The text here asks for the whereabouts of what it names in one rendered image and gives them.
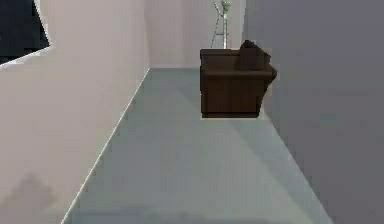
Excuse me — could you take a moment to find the dark brown armchair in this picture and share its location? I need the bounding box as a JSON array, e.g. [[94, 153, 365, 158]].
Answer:
[[199, 48, 278, 119]]

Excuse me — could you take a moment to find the dark brown cushion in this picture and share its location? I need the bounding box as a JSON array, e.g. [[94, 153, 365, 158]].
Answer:
[[238, 39, 272, 71]]

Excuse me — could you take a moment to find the grey metal coat stand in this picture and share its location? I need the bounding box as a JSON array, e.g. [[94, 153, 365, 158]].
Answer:
[[210, 0, 233, 50]]

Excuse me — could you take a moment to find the dark window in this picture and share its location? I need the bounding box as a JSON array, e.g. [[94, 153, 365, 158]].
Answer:
[[0, 0, 52, 66]]

